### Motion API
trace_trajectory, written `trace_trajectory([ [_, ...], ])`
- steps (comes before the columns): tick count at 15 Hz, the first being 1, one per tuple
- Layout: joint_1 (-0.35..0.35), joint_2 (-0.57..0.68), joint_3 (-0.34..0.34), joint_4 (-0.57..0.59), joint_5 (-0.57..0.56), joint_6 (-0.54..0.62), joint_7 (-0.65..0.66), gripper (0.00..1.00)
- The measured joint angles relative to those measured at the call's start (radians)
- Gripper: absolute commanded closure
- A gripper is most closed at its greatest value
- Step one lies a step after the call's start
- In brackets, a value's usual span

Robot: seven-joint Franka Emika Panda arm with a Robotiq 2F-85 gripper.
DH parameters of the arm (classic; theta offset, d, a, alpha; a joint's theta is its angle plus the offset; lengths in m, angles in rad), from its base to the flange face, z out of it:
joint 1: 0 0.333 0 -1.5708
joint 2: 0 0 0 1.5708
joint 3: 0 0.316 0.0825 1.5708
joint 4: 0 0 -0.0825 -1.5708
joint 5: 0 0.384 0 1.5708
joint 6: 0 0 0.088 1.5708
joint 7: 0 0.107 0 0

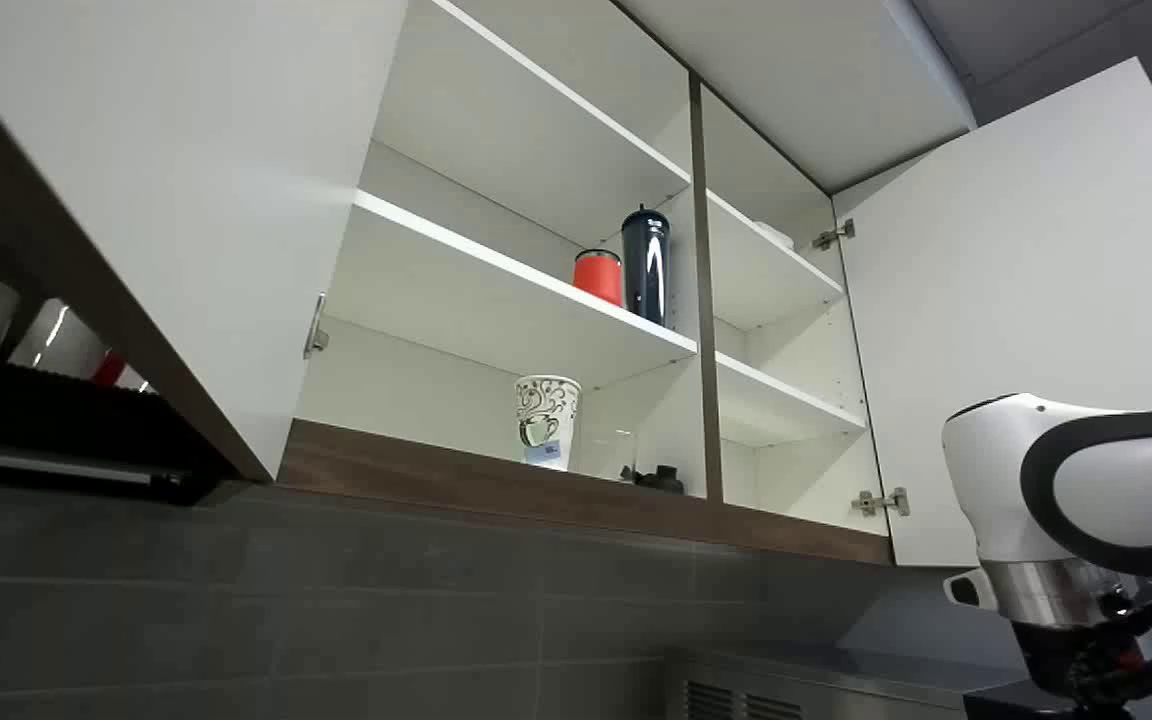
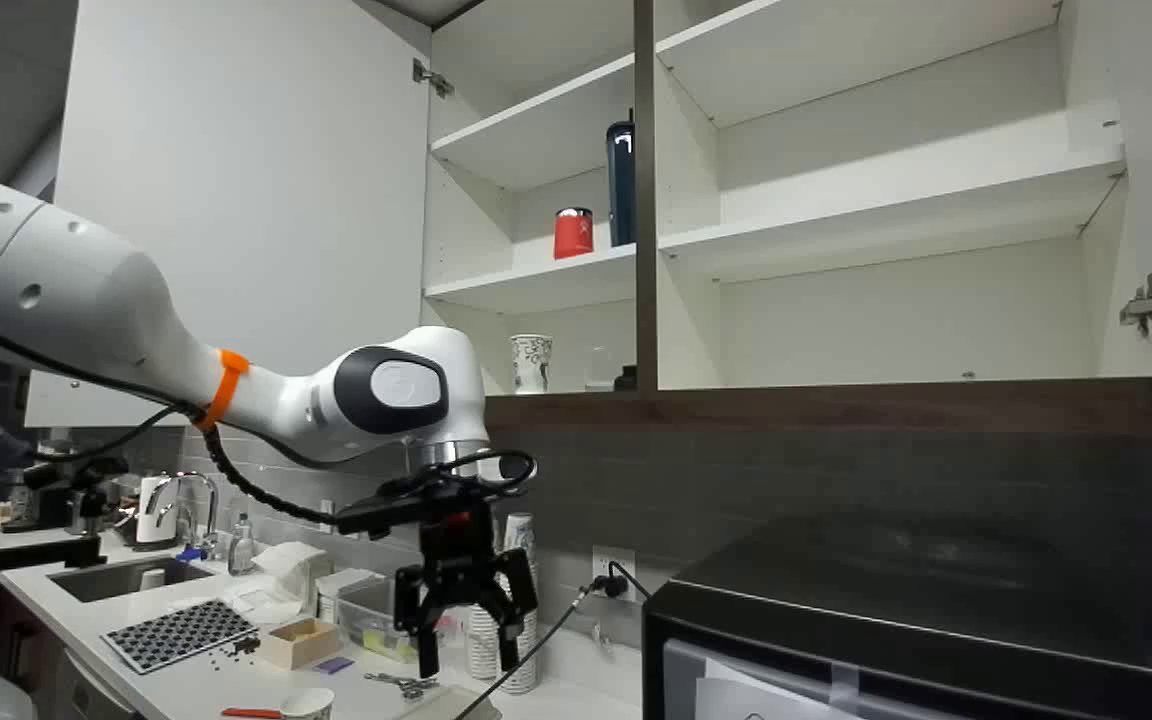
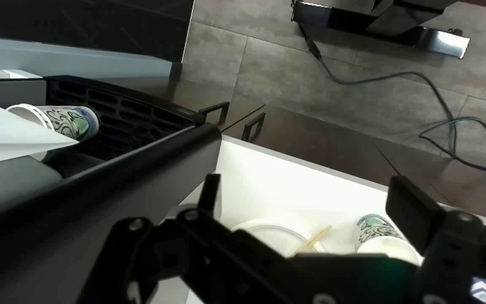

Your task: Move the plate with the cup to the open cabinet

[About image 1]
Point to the dark blue tumbler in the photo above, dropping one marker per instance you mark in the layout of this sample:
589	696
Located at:
646	260

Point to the patterned paper cup in cabinet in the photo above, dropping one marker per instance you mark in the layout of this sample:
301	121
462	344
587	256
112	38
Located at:
547	416

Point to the red cup on shelf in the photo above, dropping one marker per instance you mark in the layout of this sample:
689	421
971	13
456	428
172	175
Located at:
599	273

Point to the white cabinet door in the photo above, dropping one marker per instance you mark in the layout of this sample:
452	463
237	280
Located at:
182	175
1014	256

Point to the left white cabinet door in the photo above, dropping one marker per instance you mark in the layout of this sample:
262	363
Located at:
182	175

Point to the black microwave oven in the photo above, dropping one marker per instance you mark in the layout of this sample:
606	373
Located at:
1027	702

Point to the white red mug right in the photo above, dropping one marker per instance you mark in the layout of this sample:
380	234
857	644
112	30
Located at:
66	344

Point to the small black object in cabinet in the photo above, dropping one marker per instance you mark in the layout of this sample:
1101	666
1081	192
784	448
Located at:
657	479

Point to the right white cabinet door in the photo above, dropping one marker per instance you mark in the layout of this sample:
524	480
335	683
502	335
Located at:
1014	256

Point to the metal cabinet hinge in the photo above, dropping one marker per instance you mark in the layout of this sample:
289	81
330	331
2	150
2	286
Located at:
881	502

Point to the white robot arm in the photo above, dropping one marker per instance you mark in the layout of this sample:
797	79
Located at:
1063	515

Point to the white wall cabinet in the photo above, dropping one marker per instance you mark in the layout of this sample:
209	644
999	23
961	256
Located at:
516	135

